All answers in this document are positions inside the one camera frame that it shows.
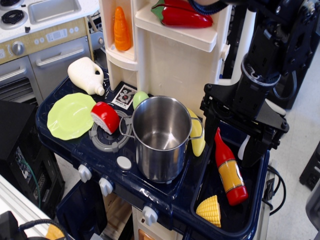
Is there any yellow corn piece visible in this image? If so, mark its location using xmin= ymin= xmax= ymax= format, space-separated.
xmin=195 ymin=195 xmax=222 ymax=228

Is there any cream toy jug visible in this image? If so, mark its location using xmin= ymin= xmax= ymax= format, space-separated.
xmin=67 ymin=57 xmax=105 ymax=96

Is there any white left stove knob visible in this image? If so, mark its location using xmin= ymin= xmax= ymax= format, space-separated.
xmin=78 ymin=164 xmax=92 ymax=183

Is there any stainless steel pot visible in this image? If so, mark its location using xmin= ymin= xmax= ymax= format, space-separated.
xmin=120 ymin=96 xmax=204 ymax=184

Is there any white stove knob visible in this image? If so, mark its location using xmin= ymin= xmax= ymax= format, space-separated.
xmin=98 ymin=177 xmax=114 ymax=197
xmin=78 ymin=164 xmax=92 ymax=183
xmin=142 ymin=205 xmax=158 ymax=226

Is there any red yellow ketchup bottle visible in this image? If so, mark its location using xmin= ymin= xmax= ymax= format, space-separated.
xmin=214 ymin=127 xmax=249 ymax=206

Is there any red white sushi piece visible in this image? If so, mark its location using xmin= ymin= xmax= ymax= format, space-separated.
xmin=90 ymin=101 xmax=120 ymax=135

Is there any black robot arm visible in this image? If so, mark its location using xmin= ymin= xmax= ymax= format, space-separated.
xmin=200 ymin=0 xmax=320 ymax=168

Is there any wooden grey toy kitchen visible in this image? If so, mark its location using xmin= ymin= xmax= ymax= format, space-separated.
xmin=0 ymin=0 xmax=99 ymax=104

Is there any orange toy carrot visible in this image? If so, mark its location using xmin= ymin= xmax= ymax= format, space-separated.
xmin=113 ymin=6 xmax=132 ymax=51

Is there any grey toy burner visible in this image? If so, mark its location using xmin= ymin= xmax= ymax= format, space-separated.
xmin=88 ymin=110 xmax=132 ymax=153

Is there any black cable right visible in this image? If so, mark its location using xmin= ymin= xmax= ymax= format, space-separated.
xmin=262 ymin=164 xmax=287 ymax=217

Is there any black box with cables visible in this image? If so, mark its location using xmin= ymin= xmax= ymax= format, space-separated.
xmin=0 ymin=100 xmax=65 ymax=219

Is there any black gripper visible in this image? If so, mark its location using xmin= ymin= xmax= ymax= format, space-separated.
xmin=200 ymin=65 xmax=290 ymax=168

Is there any yellow toy banana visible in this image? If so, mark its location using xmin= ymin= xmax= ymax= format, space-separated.
xmin=187 ymin=108 xmax=206 ymax=157

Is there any red toy pepper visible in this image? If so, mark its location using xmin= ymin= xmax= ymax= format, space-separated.
xmin=150 ymin=0 xmax=213 ymax=29

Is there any grey round button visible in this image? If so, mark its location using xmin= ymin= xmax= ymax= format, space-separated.
xmin=116 ymin=156 xmax=132 ymax=171

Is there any navy toy kitchen counter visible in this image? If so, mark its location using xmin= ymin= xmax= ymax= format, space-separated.
xmin=36 ymin=78 xmax=270 ymax=240

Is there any white middle stove knob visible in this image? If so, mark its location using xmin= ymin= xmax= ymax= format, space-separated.
xmin=98 ymin=177 xmax=114 ymax=197

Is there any white right stove knob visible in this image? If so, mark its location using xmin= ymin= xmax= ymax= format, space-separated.
xmin=142 ymin=205 xmax=158 ymax=226

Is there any cream toy kitchen shelf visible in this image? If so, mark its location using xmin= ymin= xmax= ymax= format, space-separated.
xmin=99 ymin=0 xmax=232 ymax=117

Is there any light green plate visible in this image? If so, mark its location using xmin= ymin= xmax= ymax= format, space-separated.
xmin=47 ymin=92 xmax=96 ymax=141

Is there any black white sticker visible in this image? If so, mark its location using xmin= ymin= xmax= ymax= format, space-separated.
xmin=111 ymin=84 xmax=137 ymax=110

